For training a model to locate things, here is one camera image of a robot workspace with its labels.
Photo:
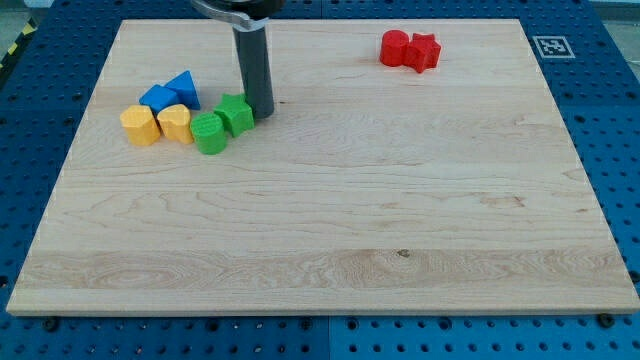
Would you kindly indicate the red cylinder block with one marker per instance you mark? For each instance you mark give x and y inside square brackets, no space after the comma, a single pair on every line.
[393,47]

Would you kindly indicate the black board stop bolt right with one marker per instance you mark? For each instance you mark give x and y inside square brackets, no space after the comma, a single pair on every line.
[605,320]

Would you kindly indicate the yellow hexagon block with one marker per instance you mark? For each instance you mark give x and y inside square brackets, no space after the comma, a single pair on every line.
[140,125]

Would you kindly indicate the yellow heart block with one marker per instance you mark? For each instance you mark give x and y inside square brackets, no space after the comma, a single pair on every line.
[175,123]

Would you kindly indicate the green cylinder block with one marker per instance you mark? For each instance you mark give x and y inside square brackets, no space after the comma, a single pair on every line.
[209,133]

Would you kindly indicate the blue cube block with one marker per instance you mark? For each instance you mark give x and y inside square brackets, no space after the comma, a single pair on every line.
[158,98]

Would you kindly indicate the blue triangle block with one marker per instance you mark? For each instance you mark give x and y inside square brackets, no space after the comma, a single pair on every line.
[184,86]

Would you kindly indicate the red star block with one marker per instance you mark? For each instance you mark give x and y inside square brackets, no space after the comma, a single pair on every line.
[422,52]

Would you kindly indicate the black board stop bolt left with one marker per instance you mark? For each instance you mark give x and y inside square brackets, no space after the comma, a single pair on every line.
[50,324]

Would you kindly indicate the white fiducial marker tag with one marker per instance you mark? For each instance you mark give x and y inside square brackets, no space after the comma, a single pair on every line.
[553,47]

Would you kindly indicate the green star block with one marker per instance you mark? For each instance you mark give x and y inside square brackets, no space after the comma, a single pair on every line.
[236,114]

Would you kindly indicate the black board stop bolt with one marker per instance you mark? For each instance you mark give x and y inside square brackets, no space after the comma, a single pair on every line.
[605,320]
[50,324]

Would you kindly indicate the wooden board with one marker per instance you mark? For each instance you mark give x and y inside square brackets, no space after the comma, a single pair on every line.
[372,190]

